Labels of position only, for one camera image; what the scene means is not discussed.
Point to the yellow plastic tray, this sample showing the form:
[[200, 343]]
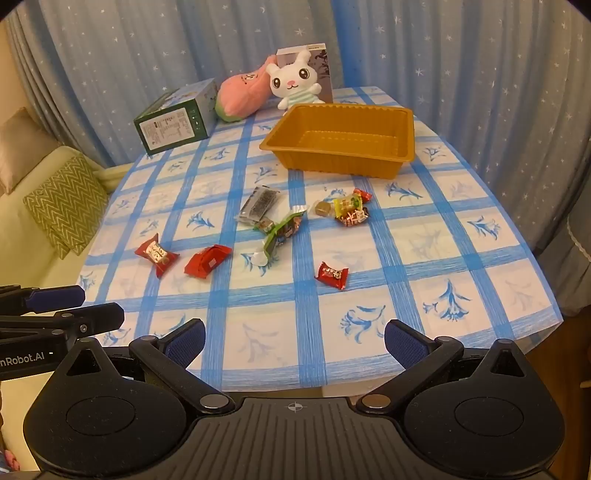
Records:
[[332, 159]]

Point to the green chevron cushion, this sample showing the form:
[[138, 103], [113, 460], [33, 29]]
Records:
[[64, 203]]

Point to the red white-label twist candy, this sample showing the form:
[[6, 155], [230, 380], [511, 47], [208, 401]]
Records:
[[157, 254]]

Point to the small green brown candy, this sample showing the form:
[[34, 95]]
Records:
[[264, 225]]

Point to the green cardboard box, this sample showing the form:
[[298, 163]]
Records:
[[175, 124]]

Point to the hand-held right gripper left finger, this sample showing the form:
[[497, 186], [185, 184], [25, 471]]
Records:
[[184, 344]]

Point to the white bunny plush toy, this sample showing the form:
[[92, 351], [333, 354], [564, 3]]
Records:
[[293, 78]]

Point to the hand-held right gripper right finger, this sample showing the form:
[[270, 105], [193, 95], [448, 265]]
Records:
[[404, 344]]

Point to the blue star-print curtain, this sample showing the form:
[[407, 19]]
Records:
[[138, 46]]

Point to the long green dark candy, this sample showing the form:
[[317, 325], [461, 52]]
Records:
[[281, 232]]

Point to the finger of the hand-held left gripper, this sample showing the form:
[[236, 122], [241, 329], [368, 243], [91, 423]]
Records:
[[104, 316], [60, 297]]

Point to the black snack packet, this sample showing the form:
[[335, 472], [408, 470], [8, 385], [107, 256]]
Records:
[[258, 205]]

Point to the grey and white box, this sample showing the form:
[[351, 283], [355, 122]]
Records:
[[323, 69]]

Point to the cream sofa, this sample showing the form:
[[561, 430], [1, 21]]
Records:
[[27, 240]]

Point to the small red candy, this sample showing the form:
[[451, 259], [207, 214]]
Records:
[[331, 274]]

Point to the grey-blue lace-trimmed cloth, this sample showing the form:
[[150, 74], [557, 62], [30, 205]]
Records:
[[568, 258]]

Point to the beige cushion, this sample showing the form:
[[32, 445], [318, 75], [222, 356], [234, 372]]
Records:
[[23, 143]]

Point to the pink peach plush toy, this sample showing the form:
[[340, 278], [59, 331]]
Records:
[[240, 94]]

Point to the red snack packet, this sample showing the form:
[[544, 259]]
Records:
[[207, 261]]

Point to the brown clear-wrapped candy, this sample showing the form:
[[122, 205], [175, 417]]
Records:
[[323, 209]]

